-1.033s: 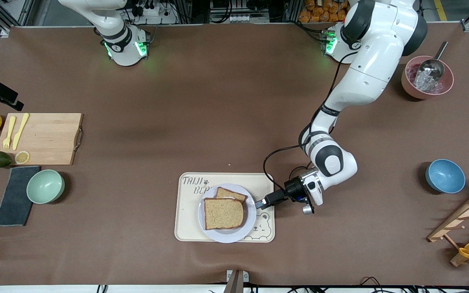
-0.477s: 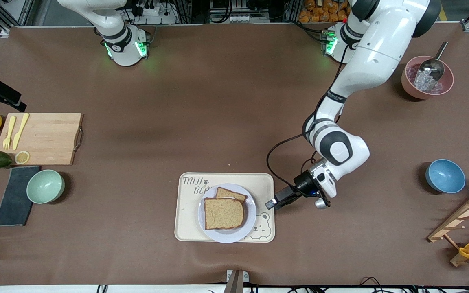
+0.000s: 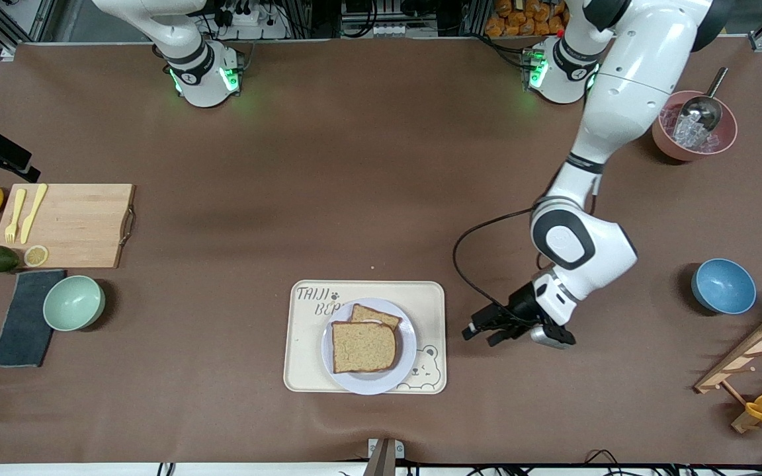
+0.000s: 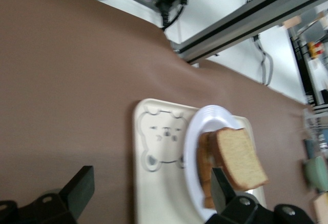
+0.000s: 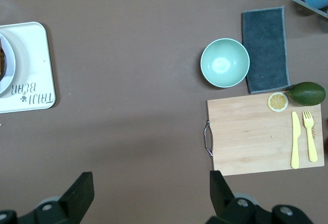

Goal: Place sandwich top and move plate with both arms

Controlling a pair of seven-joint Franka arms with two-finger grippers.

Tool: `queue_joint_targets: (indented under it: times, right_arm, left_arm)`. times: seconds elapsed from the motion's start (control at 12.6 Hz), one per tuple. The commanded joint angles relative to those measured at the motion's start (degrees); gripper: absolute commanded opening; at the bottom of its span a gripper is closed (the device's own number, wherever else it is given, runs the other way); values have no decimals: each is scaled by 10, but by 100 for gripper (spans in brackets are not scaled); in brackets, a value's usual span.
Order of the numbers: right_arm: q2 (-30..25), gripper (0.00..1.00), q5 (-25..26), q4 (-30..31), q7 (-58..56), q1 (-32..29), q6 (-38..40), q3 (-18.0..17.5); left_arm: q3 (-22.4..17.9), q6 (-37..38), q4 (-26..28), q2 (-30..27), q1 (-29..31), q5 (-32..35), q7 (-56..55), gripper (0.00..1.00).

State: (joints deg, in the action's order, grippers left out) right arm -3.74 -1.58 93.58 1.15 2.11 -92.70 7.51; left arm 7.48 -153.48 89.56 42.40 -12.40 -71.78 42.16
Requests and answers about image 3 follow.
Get pale blue round plate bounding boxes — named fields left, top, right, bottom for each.
left=321, top=297, right=417, bottom=396

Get brown sandwich top bread slice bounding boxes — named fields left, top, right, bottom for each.
left=331, top=321, right=398, bottom=374

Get cream tray with bear print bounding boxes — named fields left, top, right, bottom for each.
left=283, top=280, right=446, bottom=395

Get blue bowl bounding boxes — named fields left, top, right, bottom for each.
left=691, top=258, right=757, bottom=315

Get pink bowl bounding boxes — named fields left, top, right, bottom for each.
left=652, top=91, right=738, bottom=161

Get wooden dish rack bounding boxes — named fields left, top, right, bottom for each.
left=694, top=304, right=762, bottom=434

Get clear ice cubes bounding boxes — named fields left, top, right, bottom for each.
left=660, top=106, right=720, bottom=151

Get metal scoop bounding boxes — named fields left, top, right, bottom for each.
left=677, top=67, right=729, bottom=133

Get orange buns pile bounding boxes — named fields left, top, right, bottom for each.
left=485, top=0, right=570, bottom=37

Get white power strip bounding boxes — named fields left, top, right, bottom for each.
left=219, top=7, right=289, bottom=40

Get mint green bowl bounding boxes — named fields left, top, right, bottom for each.
left=43, top=275, right=106, bottom=332

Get wooden cutting board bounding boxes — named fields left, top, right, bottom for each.
left=0, top=183, right=136, bottom=269

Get dark grey cloth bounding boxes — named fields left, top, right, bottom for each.
left=0, top=269, right=67, bottom=368

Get yellow plastic knife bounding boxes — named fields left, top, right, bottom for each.
left=21, top=183, right=48, bottom=244

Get yellow plastic fork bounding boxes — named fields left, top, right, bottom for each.
left=5, top=188, right=26, bottom=245

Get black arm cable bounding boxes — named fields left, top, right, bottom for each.
left=452, top=208, right=554, bottom=319

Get metal table bracket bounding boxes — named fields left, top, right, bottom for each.
left=362, top=438, right=405, bottom=476

